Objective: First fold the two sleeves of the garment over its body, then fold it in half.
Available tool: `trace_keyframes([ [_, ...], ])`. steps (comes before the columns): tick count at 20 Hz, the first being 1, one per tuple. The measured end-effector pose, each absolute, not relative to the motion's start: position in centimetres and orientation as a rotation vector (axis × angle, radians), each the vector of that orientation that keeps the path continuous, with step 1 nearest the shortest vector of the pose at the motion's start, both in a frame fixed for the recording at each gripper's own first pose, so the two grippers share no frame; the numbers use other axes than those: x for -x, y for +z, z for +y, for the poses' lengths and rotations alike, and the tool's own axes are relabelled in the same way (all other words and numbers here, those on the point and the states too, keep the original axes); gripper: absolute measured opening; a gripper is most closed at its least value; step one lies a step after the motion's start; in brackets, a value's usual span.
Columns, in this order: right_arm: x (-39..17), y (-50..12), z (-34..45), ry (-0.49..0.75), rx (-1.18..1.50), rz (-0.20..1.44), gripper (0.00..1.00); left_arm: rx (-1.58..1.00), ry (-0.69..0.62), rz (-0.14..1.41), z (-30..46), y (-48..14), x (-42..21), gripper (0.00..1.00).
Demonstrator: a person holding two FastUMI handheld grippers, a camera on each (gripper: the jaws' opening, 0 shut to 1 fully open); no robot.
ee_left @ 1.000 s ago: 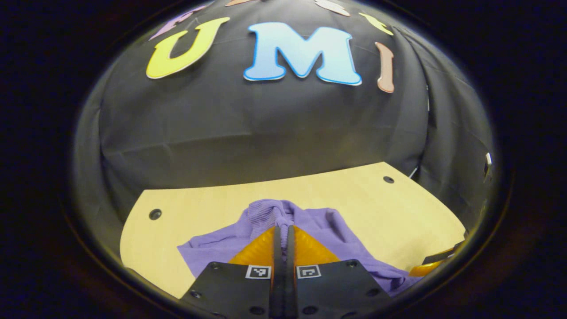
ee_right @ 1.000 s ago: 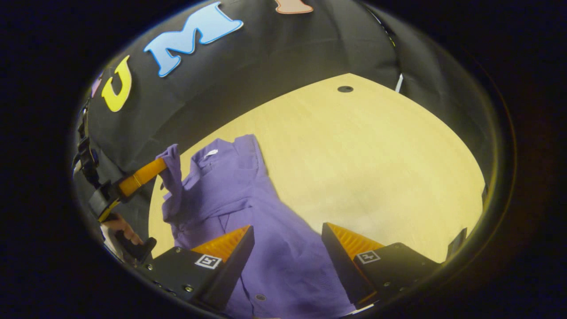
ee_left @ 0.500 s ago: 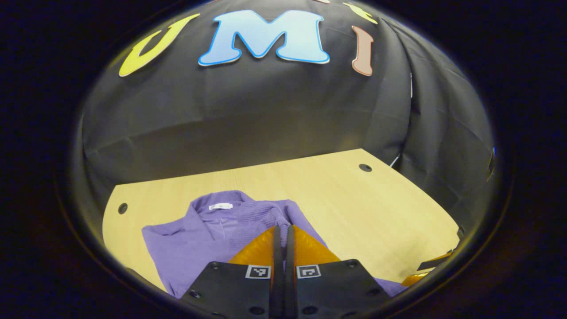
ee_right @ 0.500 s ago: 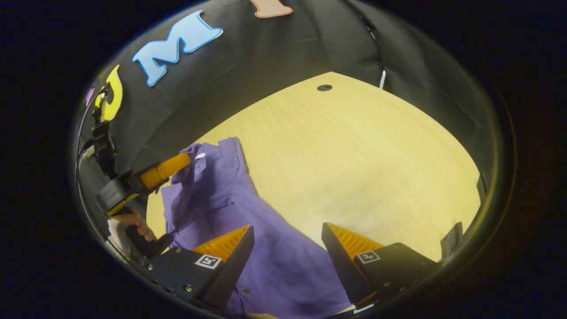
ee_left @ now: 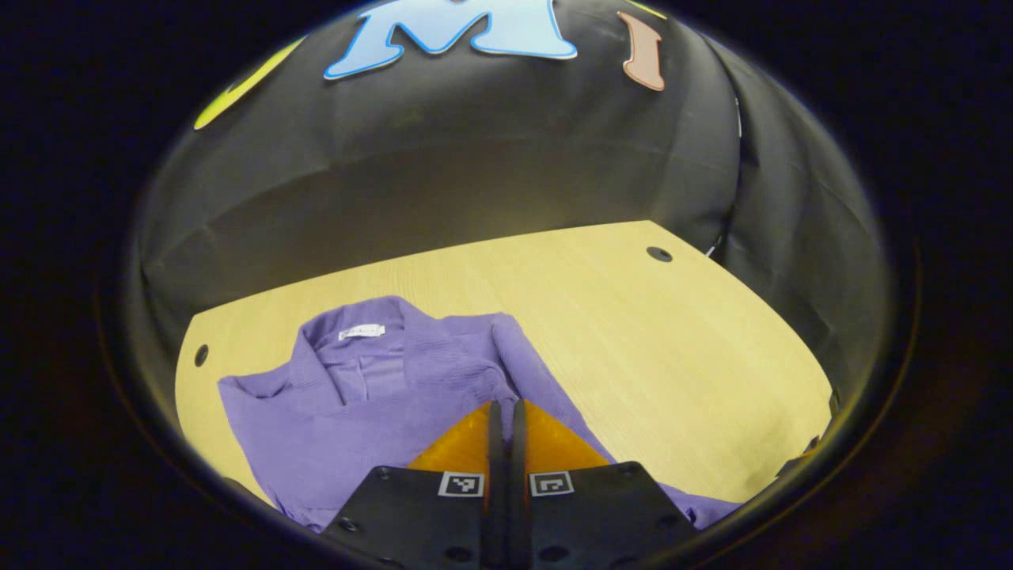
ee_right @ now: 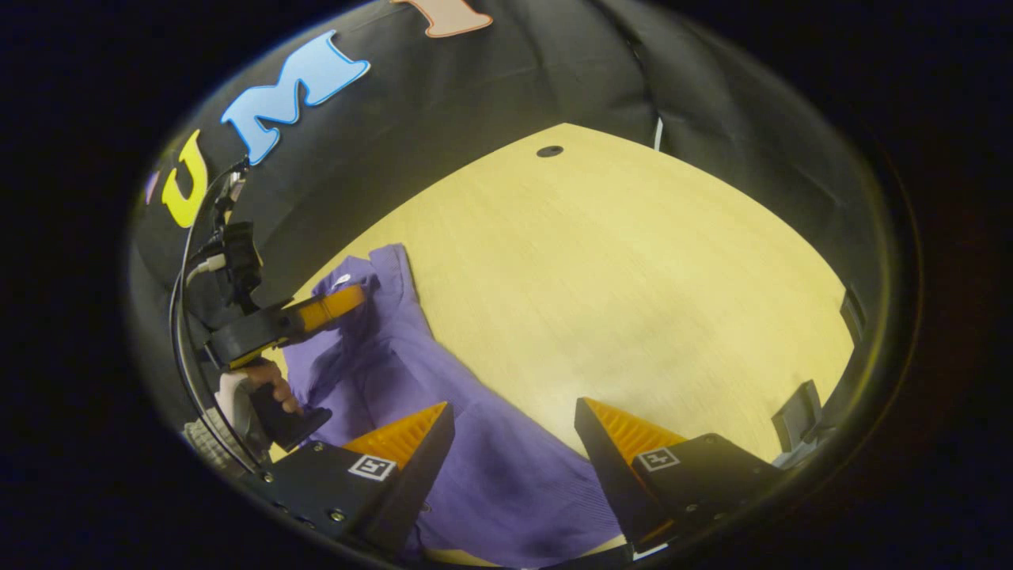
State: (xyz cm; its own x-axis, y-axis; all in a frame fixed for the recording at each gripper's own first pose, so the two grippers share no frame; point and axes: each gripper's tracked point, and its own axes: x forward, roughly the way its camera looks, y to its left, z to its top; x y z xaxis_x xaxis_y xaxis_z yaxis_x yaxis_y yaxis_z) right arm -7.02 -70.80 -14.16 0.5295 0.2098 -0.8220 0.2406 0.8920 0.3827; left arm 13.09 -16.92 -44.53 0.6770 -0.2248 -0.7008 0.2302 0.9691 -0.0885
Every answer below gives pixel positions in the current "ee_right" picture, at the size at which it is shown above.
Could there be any black backdrop cloth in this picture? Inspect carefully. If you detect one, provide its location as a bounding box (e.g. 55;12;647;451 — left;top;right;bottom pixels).
131;0;887;412

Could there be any dark chair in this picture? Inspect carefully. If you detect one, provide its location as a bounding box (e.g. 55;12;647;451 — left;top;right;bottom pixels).
772;289;867;469

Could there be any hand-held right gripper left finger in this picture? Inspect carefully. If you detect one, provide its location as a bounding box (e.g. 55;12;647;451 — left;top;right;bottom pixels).
257;401;456;555

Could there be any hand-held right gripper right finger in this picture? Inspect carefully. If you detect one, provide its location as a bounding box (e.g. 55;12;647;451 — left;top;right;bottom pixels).
575;397;784;553

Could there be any purple knit garment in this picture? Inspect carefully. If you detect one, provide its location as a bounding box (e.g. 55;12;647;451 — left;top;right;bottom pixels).
281;243;626;568

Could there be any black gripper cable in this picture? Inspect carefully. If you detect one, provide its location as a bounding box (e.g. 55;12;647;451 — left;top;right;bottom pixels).
169;157;262;476

